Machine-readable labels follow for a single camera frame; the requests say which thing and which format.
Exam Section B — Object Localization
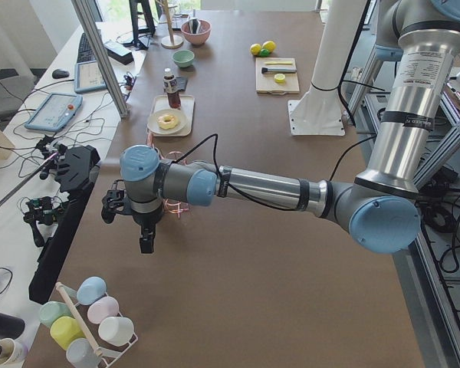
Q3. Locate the white cup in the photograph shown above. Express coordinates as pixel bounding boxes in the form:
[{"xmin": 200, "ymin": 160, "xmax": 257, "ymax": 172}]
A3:
[{"xmin": 98, "ymin": 317, "xmax": 134, "ymax": 347}]

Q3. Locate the white wire cup rack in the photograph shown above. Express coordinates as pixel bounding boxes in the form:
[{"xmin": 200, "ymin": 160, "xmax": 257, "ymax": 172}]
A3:
[{"xmin": 55, "ymin": 282, "xmax": 139, "ymax": 367}]

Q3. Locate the cream rectangular tray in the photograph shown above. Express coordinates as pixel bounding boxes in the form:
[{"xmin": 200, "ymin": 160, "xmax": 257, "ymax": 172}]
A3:
[{"xmin": 146, "ymin": 94, "xmax": 195, "ymax": 136}]

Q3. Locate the blue cup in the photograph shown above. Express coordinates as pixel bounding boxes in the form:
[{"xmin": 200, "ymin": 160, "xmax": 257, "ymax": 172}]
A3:
[{"xmin": 77, "ymin": 276, "xmax": 107, "ymax": 305}]

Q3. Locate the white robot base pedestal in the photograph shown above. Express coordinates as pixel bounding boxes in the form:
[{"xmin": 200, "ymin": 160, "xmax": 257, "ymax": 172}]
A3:
[{"xmin": 288, "ymin": 0, "xmax": 370, "ymax": 136}]

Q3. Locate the wooden stand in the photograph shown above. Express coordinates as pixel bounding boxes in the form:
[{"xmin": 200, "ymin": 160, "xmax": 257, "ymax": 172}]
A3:
[{"xmin": 156, "ymin": 0, "xmax": 184, "ymax": 49}]

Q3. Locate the black cylinder bottle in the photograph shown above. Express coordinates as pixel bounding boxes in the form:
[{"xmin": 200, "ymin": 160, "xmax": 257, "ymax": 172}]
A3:
[{"xmin": 0, "ymin": 313, "xmax": 25, "ymax": 339}]

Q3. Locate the black keyboard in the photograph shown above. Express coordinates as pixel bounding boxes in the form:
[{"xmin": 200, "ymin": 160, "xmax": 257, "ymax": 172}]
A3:
[{"xmin": 77, "ymin": 33, "xmax": 96, "ymax": 64}]

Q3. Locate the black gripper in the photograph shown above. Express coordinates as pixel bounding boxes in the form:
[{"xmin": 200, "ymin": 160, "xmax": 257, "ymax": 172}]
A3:
[{"xmin": 133, "ymin": 209, "xmax": 163, "ymax": 253}]

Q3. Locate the yellow cup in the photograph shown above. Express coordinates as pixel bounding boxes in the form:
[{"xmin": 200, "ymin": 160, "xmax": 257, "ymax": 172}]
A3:
[{"xmin": 50, "ymin": 316, "xmax": 85, "ymax": 350}]

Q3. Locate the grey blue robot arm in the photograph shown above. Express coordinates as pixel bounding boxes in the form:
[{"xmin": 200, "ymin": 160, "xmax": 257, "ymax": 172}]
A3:
[{"xmin": 120, "ymin": 1, "xmax": 460, "ymax": 253}]

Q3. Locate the grey folded cloth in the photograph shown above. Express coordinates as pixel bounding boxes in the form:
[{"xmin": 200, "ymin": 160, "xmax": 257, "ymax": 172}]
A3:
[{"xmin": 176, "ymin": 76, "xmax": 188, "ymax": 91}]

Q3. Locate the grey cup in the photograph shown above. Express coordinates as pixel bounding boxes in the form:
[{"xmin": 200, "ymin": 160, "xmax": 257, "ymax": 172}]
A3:
[{"xmin": 66, "ymin": 338, "xmax": 100, "ymax": 368}]

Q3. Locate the copper wire bottle rack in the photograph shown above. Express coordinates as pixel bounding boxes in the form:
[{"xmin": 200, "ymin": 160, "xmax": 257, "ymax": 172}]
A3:
[{"xmin": 146, "ymin": 131, "xmax": 190, "ymax": 219}]

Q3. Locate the blue teach pendant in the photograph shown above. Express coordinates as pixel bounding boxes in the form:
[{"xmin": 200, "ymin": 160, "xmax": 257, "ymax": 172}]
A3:
[
  {"xmin": 25, "ymin": 93, "xmax": 83, "ymax": 132},
  {"xmin": 74, "ymin": 61, "xmax": 107, "ymax": 94}
]

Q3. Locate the black computer mouse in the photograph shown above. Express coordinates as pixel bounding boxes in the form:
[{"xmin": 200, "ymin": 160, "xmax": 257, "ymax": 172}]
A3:
[{"xmin": 51, "ymin": 69, "xmax": 70, "ymax": 80}]

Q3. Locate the tea bottle white cap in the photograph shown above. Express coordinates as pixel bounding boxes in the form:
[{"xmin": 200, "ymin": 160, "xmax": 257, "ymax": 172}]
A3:
[{"xmin": 163, "ymin": 68, "xmax": 181, "ymax": 110}]

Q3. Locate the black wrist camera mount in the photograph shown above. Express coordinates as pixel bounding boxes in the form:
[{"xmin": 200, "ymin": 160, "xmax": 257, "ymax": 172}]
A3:
[{"xmin": 101, "ymin": 179, "xmax": 132, "ymax": 224}]

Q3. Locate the white round plate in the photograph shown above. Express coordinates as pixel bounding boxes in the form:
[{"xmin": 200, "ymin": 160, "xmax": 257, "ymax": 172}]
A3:
[{"xmin": 147, "ymin": 108, "xmax": 187, "ymax": 135}]

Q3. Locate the green cup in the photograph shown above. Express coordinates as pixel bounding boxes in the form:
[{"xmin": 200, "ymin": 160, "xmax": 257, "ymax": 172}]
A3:
[{"xmin": 38, "ymin": 301, "xmax": 72, "ymax": 328}]

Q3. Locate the half lemon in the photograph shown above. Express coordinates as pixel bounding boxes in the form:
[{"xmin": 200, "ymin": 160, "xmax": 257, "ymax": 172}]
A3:
[{"xmin": 274, "ymin": 74, "xmax": 286, "ymax": 84}]

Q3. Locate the yellow lemon near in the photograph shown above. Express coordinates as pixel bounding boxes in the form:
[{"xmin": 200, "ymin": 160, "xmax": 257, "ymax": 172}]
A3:
[{"xmin": 249, "ymin": 43, "xmax": 262, "ymax": 56}]

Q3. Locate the yellow plastic knife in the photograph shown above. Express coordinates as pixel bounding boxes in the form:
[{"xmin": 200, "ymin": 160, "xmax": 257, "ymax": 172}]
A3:
[{"xmin": 264, "ymin": 60, "xmax": 294, "ymax": 65}]

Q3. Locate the green lime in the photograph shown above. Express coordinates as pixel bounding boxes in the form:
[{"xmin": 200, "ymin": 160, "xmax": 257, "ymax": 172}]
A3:
[{"xmin": 258, "ymin": 48, "xmax": 271, "ymax": 58}]

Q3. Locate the glazed donut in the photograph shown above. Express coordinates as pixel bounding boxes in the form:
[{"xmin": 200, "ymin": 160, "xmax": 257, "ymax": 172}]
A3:
[{"xmin": 157, "ymin": 113, "xmax": 179, "ymax": 130}]

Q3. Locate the green bowl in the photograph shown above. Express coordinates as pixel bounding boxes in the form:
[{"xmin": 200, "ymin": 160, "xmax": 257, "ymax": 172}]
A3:
[{"xmin": 172, "ymin": 50, "xmax": 195, "ymax": 68}]

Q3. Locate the steel shaker in bowl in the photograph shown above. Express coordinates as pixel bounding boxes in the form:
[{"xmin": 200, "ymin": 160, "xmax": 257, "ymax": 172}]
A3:
[{"xmin": 188, "ymin": 10, "xmax": 202, "ymax": 35}]

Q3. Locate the wooden cutting board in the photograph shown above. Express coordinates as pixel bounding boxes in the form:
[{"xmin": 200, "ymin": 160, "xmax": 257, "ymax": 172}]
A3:
[{"xmin": 255, "ymin": 57, "xmax": 300, "ymax": 94}]

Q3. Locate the blue teach pendant far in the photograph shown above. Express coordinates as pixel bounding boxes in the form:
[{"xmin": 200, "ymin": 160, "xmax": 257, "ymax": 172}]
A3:
[{"xmin": 74, "ymin": 61, "xmax": 107, "ymax": 94}]

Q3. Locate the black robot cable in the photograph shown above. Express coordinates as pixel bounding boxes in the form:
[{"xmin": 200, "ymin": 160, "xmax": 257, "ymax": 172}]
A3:
[{"xmin": 174, "ymin": 133, "xmax": 376, "ymax": 212}]

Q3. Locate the paper cup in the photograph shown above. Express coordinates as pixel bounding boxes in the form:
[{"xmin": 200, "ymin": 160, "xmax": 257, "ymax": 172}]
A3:
[{"xmin": 0, "ymin": 338, "xmax": 28, "ymax": 366}]

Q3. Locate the pink bowl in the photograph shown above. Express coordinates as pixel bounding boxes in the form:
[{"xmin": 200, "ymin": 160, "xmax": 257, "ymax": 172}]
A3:
[{"xmin": 180, "ymin": 19, "xmax": 212, "ymax": 46}]

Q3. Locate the steel muddler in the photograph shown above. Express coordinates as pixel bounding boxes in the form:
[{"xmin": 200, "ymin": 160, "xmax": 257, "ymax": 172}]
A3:
[{"xmin": 261, "ymin": 67, "xmax": 297, "ymax": 74}]

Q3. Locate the pink cup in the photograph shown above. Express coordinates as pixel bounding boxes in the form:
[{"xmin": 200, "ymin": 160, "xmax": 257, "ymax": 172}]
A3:
[{"xmin": 87, "ymin": 296, "xmax": 120, "ymax": 324}]

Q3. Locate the blue teach pendant near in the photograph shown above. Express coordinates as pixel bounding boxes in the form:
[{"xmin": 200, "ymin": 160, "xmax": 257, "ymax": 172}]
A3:
[{"xmin": 25, "ymin": 93, "xmax": 83, "ymax": 132}]

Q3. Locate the aluminium frame post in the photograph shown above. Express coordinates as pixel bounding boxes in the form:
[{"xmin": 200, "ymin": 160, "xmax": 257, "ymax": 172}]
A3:
[{"xmin": 71, "ymin": 0, "xmax": 129, "ymax": 118}]

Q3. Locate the yellow lemon far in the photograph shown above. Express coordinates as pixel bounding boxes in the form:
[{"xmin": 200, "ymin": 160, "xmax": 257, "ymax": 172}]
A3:
[{"xmin": 262, "ymin": 40, "xmax": 276, "ymax": 53}]

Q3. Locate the yellow lemon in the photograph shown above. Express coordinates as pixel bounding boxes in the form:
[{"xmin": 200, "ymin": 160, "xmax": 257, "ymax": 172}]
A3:
[
  {"xmin": 262, "ymin": 40, "xmax": 276, "ymax": 53},
  {"xmin": 249, "ymin": 43, "xmax": 262, "ymax": 56}
]

